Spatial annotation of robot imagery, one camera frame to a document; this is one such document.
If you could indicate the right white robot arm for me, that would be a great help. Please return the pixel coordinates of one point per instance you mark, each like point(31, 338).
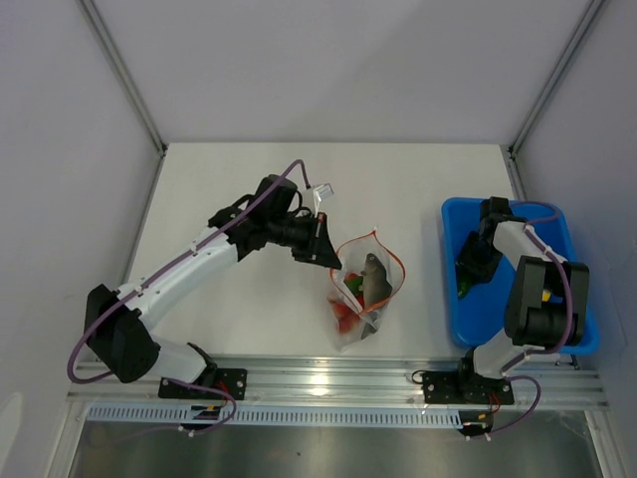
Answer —
point(546, 307)

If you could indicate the aluminium mounting rail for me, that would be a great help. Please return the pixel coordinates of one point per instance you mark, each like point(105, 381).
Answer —
point(386, 382)

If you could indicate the red cherry tomato bunch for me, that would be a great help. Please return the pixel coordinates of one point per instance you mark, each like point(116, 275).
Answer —
point(343, 310)

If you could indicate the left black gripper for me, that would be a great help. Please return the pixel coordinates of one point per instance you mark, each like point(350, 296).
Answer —
point(318, 246)

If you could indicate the left aluminium frame post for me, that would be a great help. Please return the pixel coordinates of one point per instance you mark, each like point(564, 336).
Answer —
point(121, 72)

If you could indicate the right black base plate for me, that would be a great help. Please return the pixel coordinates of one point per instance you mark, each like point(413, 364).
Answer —
point(452, 387)

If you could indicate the aluminium frame post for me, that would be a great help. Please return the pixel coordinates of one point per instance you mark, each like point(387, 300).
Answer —
point(121, 72)
point(558, 72)

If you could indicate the white slotted cable duct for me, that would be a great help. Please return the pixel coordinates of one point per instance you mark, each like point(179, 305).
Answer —
point(277, 415)

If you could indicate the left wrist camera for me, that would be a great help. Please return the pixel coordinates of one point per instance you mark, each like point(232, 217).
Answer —
point(316, 196)

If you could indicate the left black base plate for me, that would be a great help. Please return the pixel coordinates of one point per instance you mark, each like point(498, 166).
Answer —
point(232, 381)

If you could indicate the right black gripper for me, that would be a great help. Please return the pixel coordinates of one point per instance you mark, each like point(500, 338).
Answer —
point(483, 272)

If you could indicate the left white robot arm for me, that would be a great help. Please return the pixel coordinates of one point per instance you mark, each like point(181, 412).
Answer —
point(119, 323)

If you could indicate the clear orange zip top bag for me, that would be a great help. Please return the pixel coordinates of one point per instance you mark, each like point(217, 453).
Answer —
point(352, 254)

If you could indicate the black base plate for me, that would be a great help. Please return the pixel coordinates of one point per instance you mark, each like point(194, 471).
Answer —
point(452, 387)
point(232, 381)

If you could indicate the right aluminium frame post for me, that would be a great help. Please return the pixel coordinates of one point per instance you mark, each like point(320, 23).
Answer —
point(558, 72)

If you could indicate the grey toy fish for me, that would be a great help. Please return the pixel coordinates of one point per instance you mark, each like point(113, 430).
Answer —
point(376, 291)

